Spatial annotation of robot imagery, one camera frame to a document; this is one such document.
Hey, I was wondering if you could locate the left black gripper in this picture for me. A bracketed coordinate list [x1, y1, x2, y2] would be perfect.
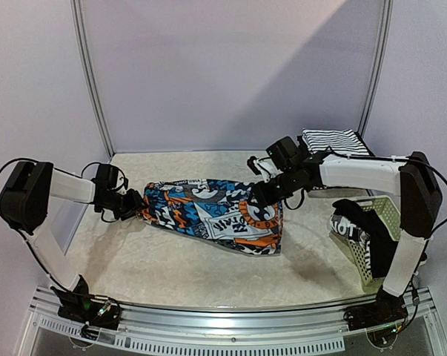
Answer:
[102, 188, 148, 220]

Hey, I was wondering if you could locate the colourful graphic print garment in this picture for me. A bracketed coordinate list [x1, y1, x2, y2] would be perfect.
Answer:
[137, 179, 283, 256]

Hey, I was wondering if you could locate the black white striped shirt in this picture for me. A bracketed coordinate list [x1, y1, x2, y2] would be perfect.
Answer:
[302, 129, 372, 156]

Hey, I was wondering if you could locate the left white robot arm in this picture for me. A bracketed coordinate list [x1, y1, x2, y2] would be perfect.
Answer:
[0, 157, 144, 291]

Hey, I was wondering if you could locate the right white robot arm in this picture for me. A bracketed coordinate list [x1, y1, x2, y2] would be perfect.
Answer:
[247, 148, 443, 323]

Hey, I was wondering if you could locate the white perforated laundry basket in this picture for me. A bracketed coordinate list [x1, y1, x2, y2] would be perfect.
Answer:
[330, 194, 402, 289]

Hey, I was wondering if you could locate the black white lettered garment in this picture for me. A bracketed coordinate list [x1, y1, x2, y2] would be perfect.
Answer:
[328, 198, 428, 279]

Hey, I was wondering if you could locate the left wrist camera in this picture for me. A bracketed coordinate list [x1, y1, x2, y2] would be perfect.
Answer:
[92, 163, 129, 192]

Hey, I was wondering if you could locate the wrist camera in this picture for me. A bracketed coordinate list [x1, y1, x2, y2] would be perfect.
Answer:
[92, 163, 129, 192]
[247, 136, 309, 182]

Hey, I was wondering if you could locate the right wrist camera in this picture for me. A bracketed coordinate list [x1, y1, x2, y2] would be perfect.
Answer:
[247, 136, 309, 182]

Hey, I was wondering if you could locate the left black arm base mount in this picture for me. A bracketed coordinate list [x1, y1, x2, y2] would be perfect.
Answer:
[50, 275, 122, 331]

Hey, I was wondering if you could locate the aluminium front rail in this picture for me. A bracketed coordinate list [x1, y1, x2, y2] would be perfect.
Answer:
[18, 287, 447, 355]

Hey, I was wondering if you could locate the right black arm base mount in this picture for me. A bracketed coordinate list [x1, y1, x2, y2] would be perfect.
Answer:
[343, 287, 420, 334]

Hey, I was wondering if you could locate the right aluminium frame post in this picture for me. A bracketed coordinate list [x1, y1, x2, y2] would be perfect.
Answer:
[357, 0, 394, 137]

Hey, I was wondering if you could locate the aluminium frame post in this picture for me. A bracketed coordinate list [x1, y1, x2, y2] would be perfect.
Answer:
[70, 0, 116, 159]
[357, 0, 394, 137]

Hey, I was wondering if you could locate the left aluminium frame post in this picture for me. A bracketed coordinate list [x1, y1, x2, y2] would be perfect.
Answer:
[70, 0, 116, 159]

